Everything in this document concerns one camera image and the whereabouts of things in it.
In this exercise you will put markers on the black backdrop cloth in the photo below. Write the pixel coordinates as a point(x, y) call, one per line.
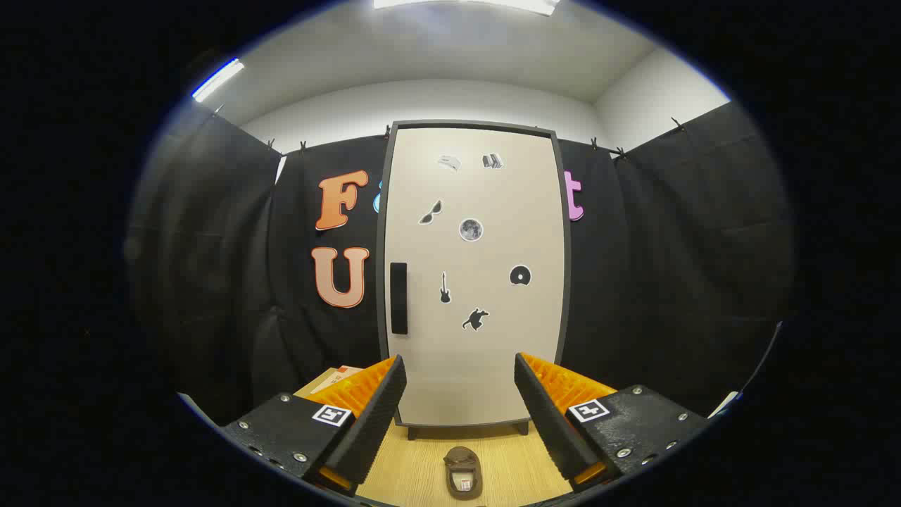
point(669, 267)

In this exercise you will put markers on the brown fuzzy shoe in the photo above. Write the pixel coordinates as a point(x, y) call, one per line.
point(462, 465)

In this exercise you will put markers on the dark grey shoe cabinet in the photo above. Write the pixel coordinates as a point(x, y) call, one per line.
point(381, 282)

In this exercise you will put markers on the ceiling light strip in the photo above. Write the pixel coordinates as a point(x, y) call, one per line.
point(218, 79)
point(493, 4)

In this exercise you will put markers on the beige shoe cabinet door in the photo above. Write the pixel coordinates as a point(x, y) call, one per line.
point(507, 338)

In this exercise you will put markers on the beige book with orange corner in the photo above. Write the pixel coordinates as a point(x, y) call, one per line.
point(336, 377)

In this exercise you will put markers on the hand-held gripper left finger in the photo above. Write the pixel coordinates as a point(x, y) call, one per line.
point(373, 429)

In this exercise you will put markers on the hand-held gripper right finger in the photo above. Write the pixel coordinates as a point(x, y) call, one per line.
point(549, 422)

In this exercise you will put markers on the white sheet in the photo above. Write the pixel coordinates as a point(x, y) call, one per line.
point(725, 405)

